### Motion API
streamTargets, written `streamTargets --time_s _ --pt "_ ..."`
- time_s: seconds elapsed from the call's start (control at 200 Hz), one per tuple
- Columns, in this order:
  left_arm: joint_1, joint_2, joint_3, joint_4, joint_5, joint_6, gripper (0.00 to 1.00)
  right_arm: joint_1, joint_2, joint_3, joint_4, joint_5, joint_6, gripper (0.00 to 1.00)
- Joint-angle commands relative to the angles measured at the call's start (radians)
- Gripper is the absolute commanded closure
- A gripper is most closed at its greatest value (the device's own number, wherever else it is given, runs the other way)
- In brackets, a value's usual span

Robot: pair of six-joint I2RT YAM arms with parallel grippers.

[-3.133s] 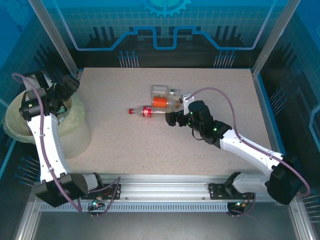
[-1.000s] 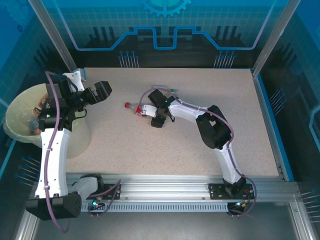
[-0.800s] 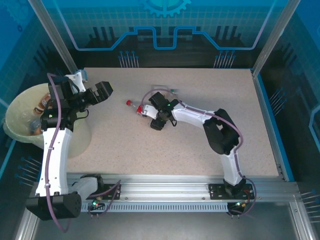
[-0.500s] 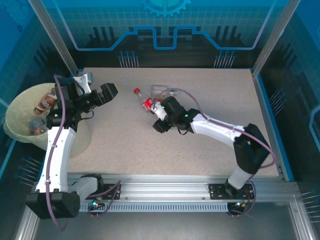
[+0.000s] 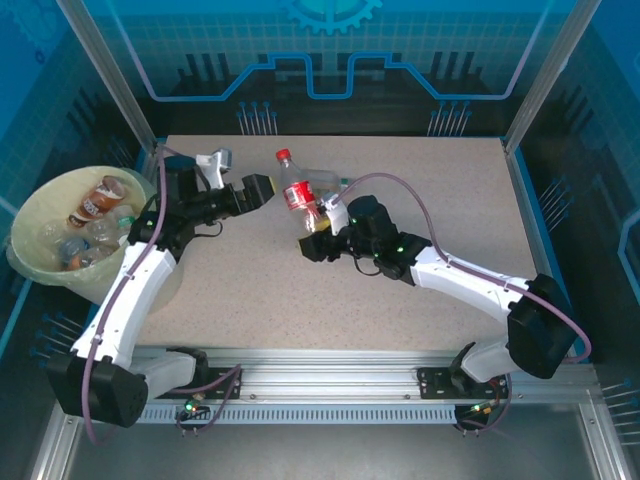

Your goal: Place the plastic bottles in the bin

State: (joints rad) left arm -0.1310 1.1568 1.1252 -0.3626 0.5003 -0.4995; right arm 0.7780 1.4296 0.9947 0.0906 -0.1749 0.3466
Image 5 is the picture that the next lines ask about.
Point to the red label cola bottle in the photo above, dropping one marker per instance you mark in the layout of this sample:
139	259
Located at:
297	195

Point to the brown label plastic bottle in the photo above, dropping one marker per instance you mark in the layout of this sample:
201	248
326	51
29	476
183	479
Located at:
95	202

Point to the orange label bottle orange cap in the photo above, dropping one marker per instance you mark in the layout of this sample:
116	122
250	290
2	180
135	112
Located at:
77	263

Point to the clear unlabelled bottle white cap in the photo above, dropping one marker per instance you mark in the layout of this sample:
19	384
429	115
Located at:
50	232

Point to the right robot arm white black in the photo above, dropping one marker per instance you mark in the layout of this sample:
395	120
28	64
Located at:
465	277

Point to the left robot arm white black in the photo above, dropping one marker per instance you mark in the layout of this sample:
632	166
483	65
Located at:
130	290

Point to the pale green plastic bin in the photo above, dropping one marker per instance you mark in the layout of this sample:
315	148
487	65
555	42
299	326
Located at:
165	290

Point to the yellow-green waste bin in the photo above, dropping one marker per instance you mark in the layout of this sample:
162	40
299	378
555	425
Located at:
25	240

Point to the clear bottle green white cap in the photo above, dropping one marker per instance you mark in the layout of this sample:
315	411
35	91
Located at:
332	178

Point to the small LED circuit board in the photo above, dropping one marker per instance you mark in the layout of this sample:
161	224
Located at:
480	407
192	404

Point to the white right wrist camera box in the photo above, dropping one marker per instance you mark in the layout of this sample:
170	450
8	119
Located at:
336	212

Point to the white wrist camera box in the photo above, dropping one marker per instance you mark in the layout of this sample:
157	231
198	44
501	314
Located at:
212	167
336	212

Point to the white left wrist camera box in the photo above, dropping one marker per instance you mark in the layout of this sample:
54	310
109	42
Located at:
212	167

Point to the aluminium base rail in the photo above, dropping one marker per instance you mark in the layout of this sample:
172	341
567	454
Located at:
325	380

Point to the aluminium frame post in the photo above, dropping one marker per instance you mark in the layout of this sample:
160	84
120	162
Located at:
112	75
550	75

